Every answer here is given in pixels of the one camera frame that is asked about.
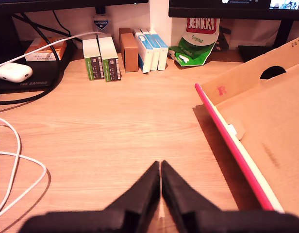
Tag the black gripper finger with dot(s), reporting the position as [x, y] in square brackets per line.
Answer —
[176, 194]
[144, 194]

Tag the red Nike shoebox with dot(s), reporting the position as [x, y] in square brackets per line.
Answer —
[273, 116]

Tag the green and white box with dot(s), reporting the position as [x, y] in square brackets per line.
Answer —
[92, 63]
[111, 65]

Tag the white and blue box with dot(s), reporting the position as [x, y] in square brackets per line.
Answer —
[162, 57]
[154, 58]
[143, 55]

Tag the brown cardboard box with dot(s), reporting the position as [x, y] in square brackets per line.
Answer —
[129, 52]

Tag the orange and white box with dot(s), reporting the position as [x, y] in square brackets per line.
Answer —
[38, 54]

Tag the green Jenkki gum bag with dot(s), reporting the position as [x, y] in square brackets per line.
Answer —
[198, 46]

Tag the blue shield badge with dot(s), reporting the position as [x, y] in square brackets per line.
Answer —
[101, 24]

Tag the white earbuds case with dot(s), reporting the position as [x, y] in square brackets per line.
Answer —
[13, 72]

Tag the small black block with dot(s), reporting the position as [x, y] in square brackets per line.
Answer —
[100, 10]

